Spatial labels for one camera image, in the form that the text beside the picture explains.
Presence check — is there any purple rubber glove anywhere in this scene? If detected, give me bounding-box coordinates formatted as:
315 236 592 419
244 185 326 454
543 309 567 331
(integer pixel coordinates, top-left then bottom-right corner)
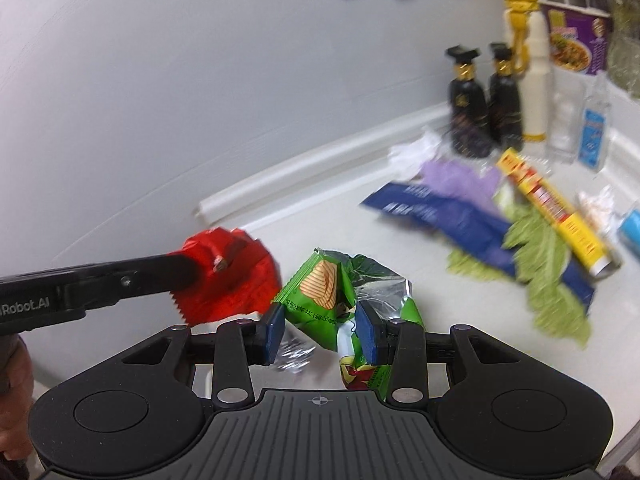
420 160 506 211

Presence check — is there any red cracker packet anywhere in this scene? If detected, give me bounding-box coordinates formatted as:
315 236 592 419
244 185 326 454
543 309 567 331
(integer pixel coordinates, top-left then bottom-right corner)
177 227 283 325

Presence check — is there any long yellow box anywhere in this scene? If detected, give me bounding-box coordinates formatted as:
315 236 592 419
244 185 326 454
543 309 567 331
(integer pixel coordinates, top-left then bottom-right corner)
496 149 623 277

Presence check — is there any white bottle yellow cap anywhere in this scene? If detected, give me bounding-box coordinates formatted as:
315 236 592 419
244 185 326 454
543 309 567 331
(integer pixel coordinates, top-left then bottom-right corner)
501 0 557 143

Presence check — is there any dark blue snack packet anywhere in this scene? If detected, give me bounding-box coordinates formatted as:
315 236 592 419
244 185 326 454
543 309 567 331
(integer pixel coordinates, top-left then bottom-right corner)
360 182 596 316

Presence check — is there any glass jar of sprouting garlic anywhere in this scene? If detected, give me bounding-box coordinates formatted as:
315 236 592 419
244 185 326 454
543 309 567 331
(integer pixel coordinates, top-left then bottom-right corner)
597 0 640 98

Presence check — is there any blue cup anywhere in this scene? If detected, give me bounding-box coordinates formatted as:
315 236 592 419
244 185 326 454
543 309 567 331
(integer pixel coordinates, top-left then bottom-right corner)
617 210 640 251

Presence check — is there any person's left hand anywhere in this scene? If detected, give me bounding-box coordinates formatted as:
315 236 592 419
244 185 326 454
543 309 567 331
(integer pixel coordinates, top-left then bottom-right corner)
0 337 38 465

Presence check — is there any green chip packet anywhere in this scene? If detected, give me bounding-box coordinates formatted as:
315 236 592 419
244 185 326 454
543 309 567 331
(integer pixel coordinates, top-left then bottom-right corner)
272 247 426 403

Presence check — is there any purple instant noodle cup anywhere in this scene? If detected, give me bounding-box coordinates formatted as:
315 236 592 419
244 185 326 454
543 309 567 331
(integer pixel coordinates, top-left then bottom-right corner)
539 0 613 77

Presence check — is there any clear drinking glass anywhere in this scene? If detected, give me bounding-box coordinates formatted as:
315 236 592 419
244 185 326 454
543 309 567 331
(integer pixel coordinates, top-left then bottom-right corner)
545 67 583 163

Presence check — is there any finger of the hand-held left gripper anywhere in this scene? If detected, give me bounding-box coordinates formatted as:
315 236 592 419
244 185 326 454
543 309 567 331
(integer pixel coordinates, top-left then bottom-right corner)
62 251 203 314

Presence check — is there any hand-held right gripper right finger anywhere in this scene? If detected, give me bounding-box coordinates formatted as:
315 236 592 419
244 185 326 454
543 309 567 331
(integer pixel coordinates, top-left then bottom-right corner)
354 300 521 407

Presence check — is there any green cabbage leaf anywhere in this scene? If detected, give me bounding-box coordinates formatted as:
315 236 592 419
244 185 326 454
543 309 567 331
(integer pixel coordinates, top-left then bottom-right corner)
446 247 523 281
502 205 593 350

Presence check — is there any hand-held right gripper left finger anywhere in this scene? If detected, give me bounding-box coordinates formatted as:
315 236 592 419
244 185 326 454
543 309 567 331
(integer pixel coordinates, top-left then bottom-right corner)
122 304 287 407

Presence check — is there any dark sauce bottle gold neck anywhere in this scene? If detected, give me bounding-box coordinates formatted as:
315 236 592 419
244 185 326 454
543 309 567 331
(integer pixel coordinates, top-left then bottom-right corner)
445 46 493 157
487 42 525 150

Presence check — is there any clear bottle blue label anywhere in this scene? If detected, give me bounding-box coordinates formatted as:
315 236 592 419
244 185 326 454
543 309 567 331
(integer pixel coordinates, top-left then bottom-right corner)
577 72 613 172

